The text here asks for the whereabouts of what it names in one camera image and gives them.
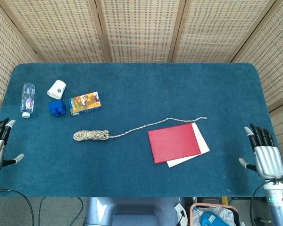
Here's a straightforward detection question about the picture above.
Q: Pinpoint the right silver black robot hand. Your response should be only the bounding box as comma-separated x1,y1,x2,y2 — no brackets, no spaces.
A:
238,123,283,179

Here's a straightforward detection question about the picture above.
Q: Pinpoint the beige speckled braided rope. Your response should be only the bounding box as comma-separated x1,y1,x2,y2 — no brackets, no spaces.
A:
73,116,208,142

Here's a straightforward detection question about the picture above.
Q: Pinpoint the clear plastic water bottle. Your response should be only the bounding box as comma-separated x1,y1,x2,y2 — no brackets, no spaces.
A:
19,83,36,118

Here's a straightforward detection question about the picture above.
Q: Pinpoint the white paper sheet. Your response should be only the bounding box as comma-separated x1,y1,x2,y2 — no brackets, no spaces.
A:
166,122,210,168

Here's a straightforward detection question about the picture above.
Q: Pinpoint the white cloth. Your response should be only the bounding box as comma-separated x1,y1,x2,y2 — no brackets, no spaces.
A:
212,208,234,224

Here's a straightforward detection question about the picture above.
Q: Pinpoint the blue toy building block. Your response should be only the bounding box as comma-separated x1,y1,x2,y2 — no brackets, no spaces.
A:
48,99,67,118

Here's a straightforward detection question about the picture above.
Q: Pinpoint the blue plastic bottle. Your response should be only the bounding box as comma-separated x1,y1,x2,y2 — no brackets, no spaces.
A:
194,207,227,226

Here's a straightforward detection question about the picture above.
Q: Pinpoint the white paper cup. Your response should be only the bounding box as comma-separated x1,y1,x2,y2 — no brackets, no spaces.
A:
46,80,67,99

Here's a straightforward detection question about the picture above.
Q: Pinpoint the pink plastic basket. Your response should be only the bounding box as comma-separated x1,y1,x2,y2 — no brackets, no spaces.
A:
190,202,241,226

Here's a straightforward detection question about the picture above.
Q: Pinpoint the red folder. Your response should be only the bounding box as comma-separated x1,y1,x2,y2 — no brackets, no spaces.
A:
147,122,201,165

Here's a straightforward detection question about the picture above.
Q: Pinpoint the orange blue carton box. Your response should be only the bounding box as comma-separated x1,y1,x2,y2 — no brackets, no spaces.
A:
68,91,103,117

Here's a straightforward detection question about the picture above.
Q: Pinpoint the blue carpet table cover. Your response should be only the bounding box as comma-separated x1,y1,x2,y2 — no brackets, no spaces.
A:
0,62,283,198

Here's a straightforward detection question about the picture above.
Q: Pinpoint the grey-blue robot torso base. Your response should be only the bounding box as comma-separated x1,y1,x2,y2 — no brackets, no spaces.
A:
84,197,187,226

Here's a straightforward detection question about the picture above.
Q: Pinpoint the woven wooden folding screen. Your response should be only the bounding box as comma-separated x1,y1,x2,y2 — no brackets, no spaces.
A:
0,0,283,178

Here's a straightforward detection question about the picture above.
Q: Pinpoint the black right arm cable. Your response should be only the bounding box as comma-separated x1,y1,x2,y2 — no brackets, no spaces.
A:
249,178,274,226

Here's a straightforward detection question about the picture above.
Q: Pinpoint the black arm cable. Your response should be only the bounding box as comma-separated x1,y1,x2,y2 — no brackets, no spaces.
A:
0,187,35,226
249,178,274,226

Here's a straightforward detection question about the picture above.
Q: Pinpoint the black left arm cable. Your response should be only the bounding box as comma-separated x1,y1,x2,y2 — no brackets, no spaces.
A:
0,187,35,226

